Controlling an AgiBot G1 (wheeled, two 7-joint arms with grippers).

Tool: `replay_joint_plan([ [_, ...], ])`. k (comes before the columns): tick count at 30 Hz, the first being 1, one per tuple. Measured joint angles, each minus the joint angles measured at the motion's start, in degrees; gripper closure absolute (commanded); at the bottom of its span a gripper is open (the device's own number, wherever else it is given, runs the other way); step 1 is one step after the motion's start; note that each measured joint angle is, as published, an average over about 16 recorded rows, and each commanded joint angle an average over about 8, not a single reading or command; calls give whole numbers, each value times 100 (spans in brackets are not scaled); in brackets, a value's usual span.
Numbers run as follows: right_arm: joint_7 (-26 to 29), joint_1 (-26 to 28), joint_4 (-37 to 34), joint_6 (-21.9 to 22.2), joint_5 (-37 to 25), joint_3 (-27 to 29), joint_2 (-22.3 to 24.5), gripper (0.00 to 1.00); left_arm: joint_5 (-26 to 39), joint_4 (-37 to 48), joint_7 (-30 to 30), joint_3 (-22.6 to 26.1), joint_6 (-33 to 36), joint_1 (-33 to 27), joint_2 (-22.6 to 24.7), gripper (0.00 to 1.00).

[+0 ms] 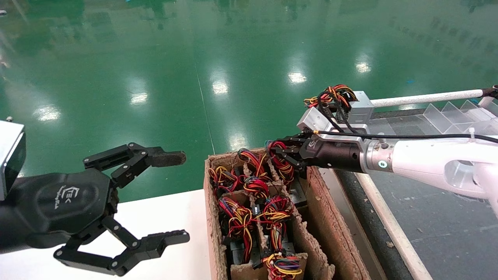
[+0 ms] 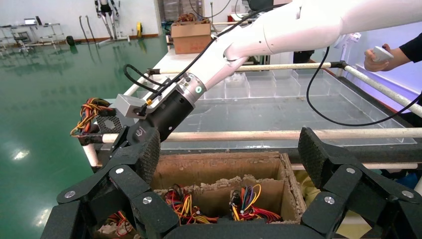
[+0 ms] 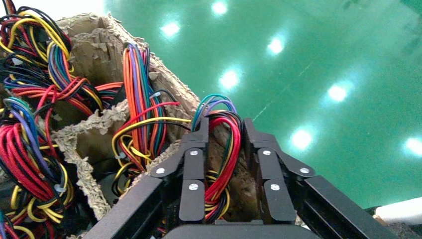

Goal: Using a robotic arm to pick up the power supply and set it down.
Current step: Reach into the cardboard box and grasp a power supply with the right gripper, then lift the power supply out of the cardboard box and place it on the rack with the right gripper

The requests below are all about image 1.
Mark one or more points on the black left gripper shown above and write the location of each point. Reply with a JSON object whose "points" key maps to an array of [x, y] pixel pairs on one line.
{"points": [[58, 202]]}

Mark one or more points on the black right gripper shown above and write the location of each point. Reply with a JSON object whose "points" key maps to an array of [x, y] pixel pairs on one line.
{"points": [[338, 153]]}

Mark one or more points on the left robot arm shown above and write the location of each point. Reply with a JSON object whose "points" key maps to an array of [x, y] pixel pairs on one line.
{"points": [[7, 229]]}

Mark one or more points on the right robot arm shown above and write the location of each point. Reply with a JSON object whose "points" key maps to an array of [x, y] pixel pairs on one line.
{"points": [[428, 163]]}

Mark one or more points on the brown cardboard box with dividers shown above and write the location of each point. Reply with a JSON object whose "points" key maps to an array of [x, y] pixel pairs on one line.
{"points": [[317, 210]]}

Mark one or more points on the clear acrylic divider tray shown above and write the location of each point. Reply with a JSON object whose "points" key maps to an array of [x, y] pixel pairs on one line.
{"points": [[455, 116]]}

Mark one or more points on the black pipe connector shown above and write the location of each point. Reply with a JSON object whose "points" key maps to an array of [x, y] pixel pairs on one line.
{"points": [[492, 91]]}

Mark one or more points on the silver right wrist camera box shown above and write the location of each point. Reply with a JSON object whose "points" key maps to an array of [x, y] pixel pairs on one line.
{"points": [[315, 120]]}

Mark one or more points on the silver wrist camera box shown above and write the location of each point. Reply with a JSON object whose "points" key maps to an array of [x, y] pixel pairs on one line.
{"points": [[315, 120], [9, 155]]}

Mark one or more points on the long white pipe rail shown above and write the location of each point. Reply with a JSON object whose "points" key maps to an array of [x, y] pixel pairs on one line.
{"points": [[393, 229], [428, 98]]}

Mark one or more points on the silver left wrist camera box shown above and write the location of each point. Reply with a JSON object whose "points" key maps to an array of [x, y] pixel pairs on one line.
{"points": [[9, 155]]}

